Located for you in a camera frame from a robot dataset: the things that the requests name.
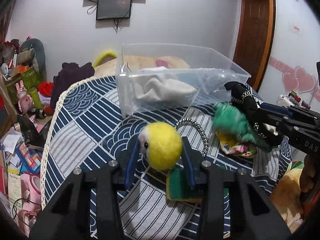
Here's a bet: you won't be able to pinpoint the black fabric pouch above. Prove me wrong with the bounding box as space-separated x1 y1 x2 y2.
224 81 283 148

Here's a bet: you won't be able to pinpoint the green knitted soft toy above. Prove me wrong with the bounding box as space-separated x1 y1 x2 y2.
213 102 272 152

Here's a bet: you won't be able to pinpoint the floral fabric scrunchie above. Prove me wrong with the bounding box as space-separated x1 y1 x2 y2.
215 131 257 158

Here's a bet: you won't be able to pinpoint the green yellow sponge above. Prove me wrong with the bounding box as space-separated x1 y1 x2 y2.
166 164 232 204

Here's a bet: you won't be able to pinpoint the black white hair band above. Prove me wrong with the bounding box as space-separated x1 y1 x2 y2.
174 118 209 158

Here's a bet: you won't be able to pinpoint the yellow felt bird ball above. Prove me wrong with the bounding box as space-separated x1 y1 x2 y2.
138 122 183 171

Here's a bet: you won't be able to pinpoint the white soft cloth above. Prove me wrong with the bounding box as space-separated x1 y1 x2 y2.
132 67 197 102

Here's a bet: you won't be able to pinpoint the white wardrobe door pink hearts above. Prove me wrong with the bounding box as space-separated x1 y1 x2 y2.
258 0 319 112

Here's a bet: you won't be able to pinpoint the brown wooden door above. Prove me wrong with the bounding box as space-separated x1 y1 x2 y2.
233 0 275 91

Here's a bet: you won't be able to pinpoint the blue white patterned tablecloth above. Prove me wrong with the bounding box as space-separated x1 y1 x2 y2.
41 76 292 239

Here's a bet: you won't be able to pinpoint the clear plastic storage box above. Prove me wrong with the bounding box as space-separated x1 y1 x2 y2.
116 43 250 116

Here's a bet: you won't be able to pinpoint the pink rabbit toy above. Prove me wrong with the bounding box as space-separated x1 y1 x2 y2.
15 80 34 114

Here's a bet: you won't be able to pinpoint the green cylinder bottle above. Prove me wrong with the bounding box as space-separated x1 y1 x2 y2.
29 87 42 108

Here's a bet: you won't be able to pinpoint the red plush item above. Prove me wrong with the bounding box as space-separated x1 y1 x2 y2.
38 81 54 97

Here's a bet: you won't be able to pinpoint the green cardboard box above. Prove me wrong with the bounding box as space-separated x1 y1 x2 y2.
5 67 44 104

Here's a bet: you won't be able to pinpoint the dark purple garment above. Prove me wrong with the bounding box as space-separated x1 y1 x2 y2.
50 62 95 109

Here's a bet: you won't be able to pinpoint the beige patchwork plush blanket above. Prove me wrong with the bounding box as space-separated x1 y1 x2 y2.
94 55 190 77

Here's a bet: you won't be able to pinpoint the grey green plush toy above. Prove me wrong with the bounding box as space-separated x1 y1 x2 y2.
17 38 46 74

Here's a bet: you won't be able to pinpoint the yellow curved plush tube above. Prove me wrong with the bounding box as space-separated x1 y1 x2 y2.
92 50 118 68

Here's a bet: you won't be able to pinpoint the small black wall monitor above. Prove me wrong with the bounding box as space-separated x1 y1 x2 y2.
96 0 132 21

